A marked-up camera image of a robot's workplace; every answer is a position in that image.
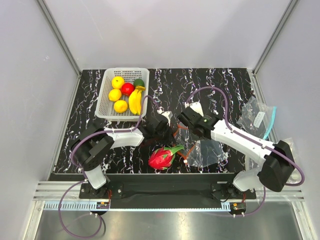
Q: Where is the red apple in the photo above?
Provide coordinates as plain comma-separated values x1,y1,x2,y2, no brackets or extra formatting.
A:
121,82,135,97

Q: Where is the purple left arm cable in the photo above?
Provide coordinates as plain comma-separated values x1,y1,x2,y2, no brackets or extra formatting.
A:
69,94,163,176

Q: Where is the yellow orange fruit top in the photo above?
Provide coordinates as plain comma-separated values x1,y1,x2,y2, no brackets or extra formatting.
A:
111,76,125,89

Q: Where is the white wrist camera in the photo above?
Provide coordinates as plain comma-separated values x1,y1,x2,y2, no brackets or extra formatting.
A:
184,101,204,117
160,111,173,126

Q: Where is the small yellow fruit middle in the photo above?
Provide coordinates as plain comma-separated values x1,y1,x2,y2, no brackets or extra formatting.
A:
113,100,128,113

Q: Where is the green avocado fruit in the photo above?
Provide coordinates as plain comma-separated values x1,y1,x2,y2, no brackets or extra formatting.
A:
133,78,145,88

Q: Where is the yellow lemon fruit lower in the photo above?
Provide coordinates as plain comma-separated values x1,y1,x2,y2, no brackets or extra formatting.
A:
108,88,122,102

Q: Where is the purple floor cable loop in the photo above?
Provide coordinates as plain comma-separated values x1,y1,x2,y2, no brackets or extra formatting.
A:
57,181,106,238

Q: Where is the clear bag with blue zipper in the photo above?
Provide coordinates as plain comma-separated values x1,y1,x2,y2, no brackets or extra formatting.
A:
236,96,277,140

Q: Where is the yellow banana bunch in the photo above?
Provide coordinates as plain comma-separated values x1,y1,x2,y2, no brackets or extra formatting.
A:
128,86,146,115

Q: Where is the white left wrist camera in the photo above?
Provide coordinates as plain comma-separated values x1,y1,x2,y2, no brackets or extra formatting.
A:
160,111,173,126

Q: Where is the black marble pattern mat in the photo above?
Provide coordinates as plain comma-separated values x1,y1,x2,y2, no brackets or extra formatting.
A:
52,68,255,182

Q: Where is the clear bag with orange zipper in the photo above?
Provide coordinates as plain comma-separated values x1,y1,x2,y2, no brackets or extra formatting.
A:
173,123,225,168

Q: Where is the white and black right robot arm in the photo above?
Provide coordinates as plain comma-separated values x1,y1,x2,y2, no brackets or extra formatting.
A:
177,107,295,199

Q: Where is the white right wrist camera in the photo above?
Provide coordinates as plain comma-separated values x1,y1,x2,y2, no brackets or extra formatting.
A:
184,101,204,117

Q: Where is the pink dragon fruit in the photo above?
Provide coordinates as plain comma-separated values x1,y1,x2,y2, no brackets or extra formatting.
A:
148,144,184,170

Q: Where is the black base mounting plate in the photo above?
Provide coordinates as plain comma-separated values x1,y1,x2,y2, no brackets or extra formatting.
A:
79,173,257,210

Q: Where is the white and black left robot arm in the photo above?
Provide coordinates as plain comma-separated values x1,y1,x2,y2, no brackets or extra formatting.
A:
70,120,173,199

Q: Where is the white slotted cable duct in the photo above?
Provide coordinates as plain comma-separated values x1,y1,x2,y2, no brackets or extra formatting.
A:
43,201,110,212

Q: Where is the clear bag of round items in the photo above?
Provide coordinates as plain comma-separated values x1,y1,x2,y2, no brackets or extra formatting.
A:
282,137,302,185

